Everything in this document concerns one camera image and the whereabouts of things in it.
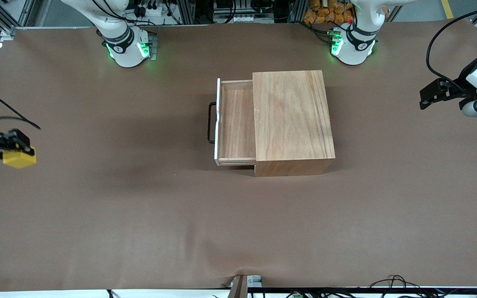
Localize light wooden drawer cabinet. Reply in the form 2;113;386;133
252;70;336;177

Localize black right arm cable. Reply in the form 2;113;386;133
0;87;41;130

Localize white-front drawer with black handle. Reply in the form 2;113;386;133
207;78;257;167

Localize white power strip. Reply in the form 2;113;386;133
133;2;165;18

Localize yellow cube block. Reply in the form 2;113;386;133
2;146;37;169

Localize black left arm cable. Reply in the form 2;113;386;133
426;2;477;94

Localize pile of orange lumpy items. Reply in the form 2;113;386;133
304;0;355;24

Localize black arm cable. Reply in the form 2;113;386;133
0;87;41;130
426;2;477;94

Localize tangled black cables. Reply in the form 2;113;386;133
367;274;434;291

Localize metal table edge bracket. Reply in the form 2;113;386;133
228;274;263;298

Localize brown table cover sheet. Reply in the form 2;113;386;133
0;19;477;292

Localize aluminium frame post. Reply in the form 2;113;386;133
288;0;305;23
178;0;195;24

